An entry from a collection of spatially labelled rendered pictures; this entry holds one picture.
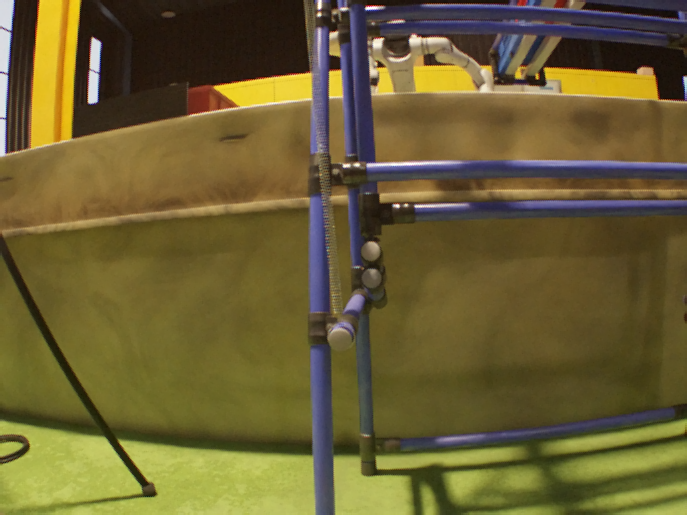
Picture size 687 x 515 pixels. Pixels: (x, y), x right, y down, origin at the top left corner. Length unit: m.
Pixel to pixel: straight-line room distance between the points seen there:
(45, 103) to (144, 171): 3.72
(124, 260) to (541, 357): 1.05
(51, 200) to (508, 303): 1.23
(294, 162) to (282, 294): 0.30
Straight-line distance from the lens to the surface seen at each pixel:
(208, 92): 1.21
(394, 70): 2.48
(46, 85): 4.94
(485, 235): 1.07
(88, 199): 1.32
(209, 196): 1.14
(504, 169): 0.71
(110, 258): 1.28
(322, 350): 0.63
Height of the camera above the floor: 0.53
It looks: 5 degrees down
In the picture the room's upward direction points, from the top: 3 degrees counter-clockwise
